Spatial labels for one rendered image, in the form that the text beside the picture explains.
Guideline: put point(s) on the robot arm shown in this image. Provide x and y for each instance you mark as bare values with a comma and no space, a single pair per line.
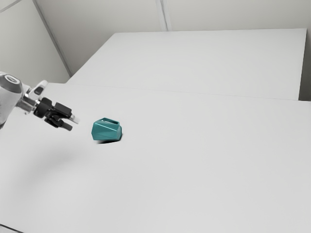
9,93

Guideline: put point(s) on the teal faceted mug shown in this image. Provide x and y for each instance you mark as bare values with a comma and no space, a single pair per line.
106,130

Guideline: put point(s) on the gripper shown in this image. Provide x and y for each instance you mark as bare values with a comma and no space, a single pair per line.
43,109

